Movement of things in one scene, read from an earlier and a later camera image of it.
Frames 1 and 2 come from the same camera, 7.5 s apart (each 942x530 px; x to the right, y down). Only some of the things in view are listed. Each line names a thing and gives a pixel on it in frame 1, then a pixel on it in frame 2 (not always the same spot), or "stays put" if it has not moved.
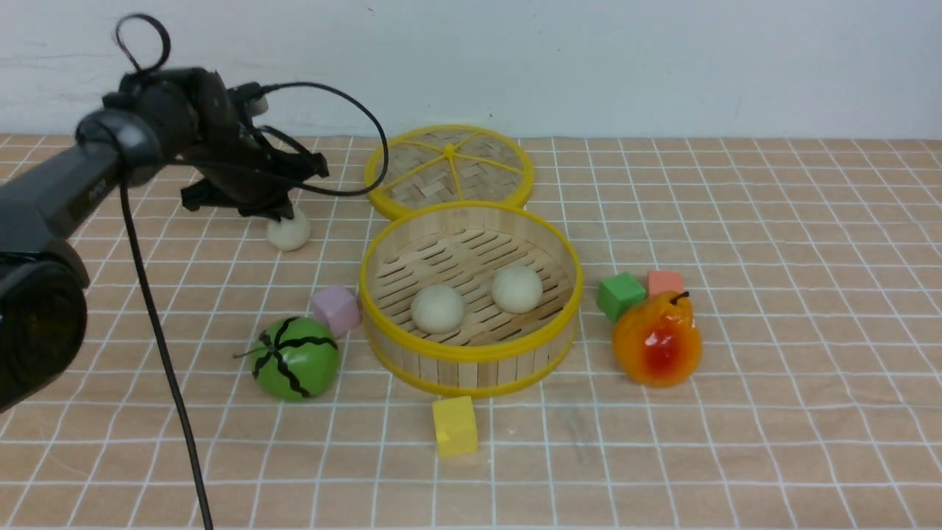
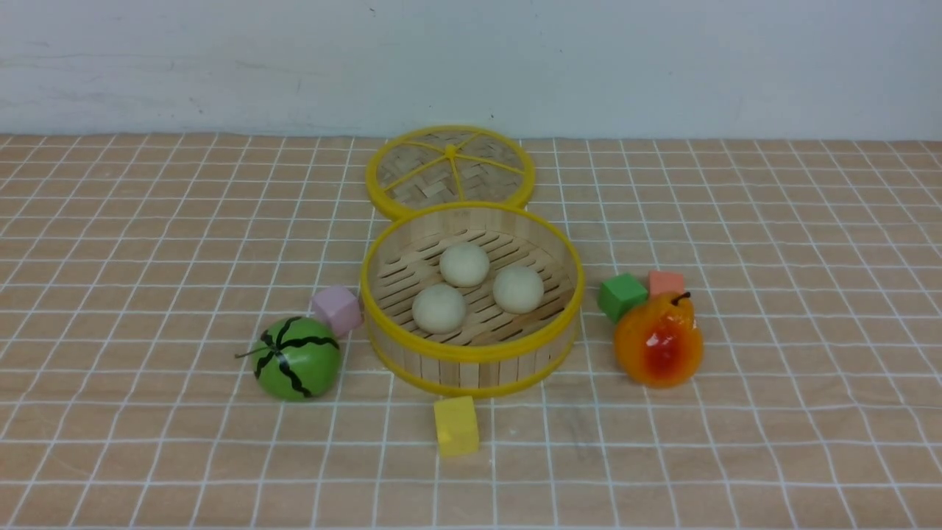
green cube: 617,293 stays put
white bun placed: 437,308 stays put
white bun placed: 516,289 stays put
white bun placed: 289,234 → 464,265
